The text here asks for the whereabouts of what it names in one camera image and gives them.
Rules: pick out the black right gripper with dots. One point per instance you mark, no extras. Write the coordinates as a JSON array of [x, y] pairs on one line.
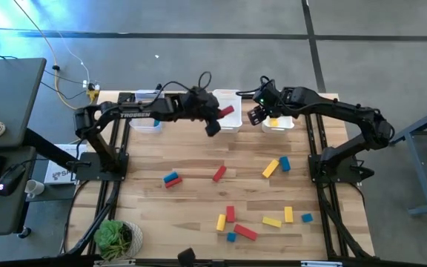
[[273, 105]]

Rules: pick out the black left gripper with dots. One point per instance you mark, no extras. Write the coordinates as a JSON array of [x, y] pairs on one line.
[[202, 111]]

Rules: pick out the red rectangular block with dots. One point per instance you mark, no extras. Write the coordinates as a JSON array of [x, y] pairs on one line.
[[227, 111], [219, 173], [174, 182], [230, 214]]

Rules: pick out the yellow curved block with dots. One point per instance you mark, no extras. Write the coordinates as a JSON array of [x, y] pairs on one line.
[[274, 121]]

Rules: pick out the long red block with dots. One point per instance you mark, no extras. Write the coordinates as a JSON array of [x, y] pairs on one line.
[[245, 232]]

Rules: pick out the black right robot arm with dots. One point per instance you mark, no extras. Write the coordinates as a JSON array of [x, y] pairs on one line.
[[347, 111]]

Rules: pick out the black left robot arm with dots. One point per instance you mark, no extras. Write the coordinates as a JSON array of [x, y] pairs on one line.
[[135, 111]]

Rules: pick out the white plastic bin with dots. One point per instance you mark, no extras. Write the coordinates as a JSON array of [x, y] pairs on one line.
[[232, 100], [284, 126]]

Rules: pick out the yellow rectangular block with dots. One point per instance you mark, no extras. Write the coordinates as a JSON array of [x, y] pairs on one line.
[[270, 168], [271, 222], [288, 214]]

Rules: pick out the clear plastic bin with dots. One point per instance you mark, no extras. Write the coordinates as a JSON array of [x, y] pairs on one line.
[[143, 128]]

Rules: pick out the yellow cylinder block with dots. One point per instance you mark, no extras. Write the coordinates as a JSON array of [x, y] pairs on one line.
[[221, 222]]

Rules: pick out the blue cube block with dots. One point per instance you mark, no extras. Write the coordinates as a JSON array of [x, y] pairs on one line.
[[307, 218], [231, 237]]

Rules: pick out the yellow power strip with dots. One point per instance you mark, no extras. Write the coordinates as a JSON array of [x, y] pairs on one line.
[[93, 92]]

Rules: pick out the dark rounded object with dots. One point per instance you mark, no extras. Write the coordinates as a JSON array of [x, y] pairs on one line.
[[186, 257]]

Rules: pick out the white patterned plant pot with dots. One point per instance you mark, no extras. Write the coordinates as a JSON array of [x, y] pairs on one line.
[[138, 241]]

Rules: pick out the green succulent plant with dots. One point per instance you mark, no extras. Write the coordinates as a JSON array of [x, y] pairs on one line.
[[111, 237]]

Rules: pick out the white printed box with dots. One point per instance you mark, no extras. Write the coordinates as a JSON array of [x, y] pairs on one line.
[[59, 174]]

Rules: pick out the white mug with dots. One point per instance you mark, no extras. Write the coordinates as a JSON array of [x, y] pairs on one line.
[[35, 188]]

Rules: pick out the black computer mouse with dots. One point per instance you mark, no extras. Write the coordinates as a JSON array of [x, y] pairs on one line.
[[11, 180]]

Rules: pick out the black aluminium table frame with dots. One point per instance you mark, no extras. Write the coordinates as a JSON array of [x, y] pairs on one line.
[[311, 141]]

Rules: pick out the black frame clamp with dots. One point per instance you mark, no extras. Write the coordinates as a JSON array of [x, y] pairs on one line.
[[158, 87]]

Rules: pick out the grey metal table frame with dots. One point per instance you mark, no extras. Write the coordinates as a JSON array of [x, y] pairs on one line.
[[422, 174]]

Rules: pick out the silver metal bracket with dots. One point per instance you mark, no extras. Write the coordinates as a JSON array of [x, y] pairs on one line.
[[321, 264], [113, 263]]

